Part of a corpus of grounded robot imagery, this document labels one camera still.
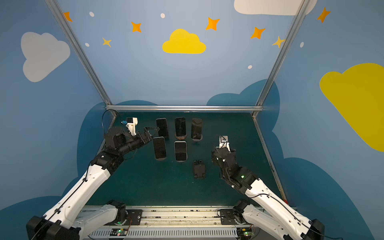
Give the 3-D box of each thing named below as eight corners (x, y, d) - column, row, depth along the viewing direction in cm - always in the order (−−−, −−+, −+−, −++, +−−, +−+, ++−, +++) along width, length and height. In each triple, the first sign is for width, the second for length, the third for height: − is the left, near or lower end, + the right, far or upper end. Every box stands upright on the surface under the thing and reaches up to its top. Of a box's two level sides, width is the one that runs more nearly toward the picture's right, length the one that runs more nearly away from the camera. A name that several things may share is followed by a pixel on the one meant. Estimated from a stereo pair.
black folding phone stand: (193, 178, 89) (193, 173, 83) (193, 162, 96) (193, 155, 90) (204, 178, 89) (205, 173, 83) (203, 162, 96) (204, 156, 90)
